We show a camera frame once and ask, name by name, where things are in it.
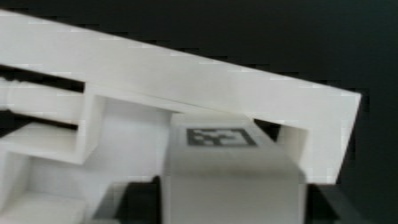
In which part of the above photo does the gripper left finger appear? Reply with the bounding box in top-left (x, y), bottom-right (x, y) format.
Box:
top-left (86, 175), bottom-right (164, 224)

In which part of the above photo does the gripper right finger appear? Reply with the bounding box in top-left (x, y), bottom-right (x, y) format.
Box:
top-left (305, 184), bottom-right (374, 224)

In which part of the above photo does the white chair leg tagged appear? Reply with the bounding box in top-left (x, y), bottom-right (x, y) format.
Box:
top-left (161, 114), bottom-right (305, 224)

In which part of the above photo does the white chair seat part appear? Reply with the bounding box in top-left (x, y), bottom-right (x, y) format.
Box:
top-left (0, 78), bottom-right (193, 224)

